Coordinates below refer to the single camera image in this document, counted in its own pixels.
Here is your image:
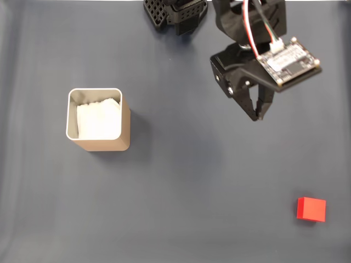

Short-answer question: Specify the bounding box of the beige square box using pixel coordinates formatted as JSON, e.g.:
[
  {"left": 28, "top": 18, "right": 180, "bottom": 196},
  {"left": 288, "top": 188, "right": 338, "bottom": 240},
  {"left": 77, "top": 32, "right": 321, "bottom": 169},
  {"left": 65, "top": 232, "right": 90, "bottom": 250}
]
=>
[{"left": 65, "top": 87, "right": 131, "bottom": 152}]

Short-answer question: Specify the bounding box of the black camera cable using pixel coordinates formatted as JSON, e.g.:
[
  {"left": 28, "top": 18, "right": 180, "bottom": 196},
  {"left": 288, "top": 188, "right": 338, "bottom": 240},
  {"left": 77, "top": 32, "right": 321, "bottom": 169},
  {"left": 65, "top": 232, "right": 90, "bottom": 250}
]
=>
[{"left": 252, "top": 0, "right": 285, "bottom": 53}]

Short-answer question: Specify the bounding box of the red cube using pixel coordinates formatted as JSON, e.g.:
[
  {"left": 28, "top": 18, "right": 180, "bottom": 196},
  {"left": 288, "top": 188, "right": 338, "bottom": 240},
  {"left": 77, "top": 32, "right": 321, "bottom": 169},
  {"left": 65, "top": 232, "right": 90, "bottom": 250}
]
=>
[{"left": 296, "top": 197, "right": 327, "bottom": 222}]

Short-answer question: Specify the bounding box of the white tissue paper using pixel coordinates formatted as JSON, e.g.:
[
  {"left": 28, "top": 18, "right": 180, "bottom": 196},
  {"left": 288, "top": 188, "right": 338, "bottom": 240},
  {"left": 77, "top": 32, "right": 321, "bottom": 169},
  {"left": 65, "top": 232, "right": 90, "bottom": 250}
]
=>
[{"left": 76, "top": 98, "right": 121, "bottom": 139}]

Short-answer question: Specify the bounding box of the red white servo wire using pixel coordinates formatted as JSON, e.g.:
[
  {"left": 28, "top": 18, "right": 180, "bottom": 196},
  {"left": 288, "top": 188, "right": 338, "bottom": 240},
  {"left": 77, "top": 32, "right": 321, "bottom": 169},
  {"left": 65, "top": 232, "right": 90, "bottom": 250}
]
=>
[{"left": 242, "top": 0, "right": 261, "bottom": 59}]

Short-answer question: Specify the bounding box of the camera circuit board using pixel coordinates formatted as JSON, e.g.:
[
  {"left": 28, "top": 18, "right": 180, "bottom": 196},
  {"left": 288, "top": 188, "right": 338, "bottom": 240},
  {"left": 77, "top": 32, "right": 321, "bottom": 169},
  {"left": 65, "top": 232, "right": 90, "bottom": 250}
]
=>
[{"left": 256, "top": 37, "right": 323, "bottom": 93}]

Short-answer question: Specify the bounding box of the blue-grey table mat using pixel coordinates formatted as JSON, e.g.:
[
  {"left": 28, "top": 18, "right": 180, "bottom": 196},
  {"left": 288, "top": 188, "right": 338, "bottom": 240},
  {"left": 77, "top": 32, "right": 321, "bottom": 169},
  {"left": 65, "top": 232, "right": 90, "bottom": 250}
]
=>
[{"left": 0, "top": 1, "right": 351, "bottom": 263}]

